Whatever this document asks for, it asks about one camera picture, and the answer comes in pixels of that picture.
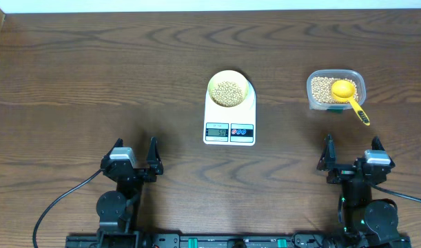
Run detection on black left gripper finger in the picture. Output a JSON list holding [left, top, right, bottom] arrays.
[[101, 138, 123, 167], [146, 136, 163, 175]]

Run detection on yellow bowl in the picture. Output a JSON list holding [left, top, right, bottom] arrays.
[[207, 70, 249, 106]]

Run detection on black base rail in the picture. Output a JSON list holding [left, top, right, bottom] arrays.
[[65, 233, 413, 248]]

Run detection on clear plastic container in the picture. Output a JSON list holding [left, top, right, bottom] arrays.
[[307, 69, 367, 110]]

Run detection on green tape label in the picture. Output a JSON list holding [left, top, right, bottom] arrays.
[[327, 106, 343, 114]]

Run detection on yellow measuring scoop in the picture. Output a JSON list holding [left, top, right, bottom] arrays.
[[331, 80, 370, 126]]

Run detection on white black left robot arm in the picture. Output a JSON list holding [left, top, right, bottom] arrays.
[[96, 137, 163, 247]]

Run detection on white digital kitchen scale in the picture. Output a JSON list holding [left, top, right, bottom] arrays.
[[203, 81, 256, 146]]

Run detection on soybeans pile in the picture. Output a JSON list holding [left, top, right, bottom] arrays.
[[311, 76, 343, 104]]

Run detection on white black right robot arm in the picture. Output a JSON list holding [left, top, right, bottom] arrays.
[[317, 134, 411, 248]]

